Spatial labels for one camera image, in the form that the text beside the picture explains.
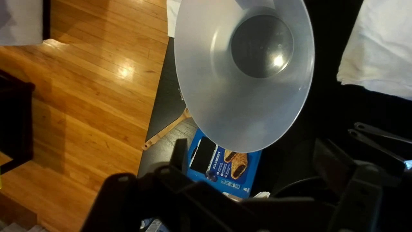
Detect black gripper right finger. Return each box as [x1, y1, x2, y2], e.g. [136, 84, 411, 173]
[312, 136, 385, 232]

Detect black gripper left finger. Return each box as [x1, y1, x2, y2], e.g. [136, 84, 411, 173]
[83, 137, 204, 232]

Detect white translucent cone shade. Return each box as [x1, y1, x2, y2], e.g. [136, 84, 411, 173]
[173, 0, 317, 155]

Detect wooden spatula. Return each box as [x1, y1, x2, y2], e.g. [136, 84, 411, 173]
[141, 107, 192, 153]

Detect flat blue snack box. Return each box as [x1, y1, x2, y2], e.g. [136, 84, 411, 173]
[186, 128, 263, 200]

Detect metal tongs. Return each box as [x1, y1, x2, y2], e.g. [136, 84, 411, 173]
[347, 122, 412, 163]

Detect large folded white cloth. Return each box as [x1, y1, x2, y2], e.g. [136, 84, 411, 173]
[337, 0, 412, 102]

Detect dark wooden chair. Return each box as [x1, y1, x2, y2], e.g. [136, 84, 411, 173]
[0, 70, 37, 176]

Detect cream sofa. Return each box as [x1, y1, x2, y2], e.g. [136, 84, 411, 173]
[0, 0, 44, 48]

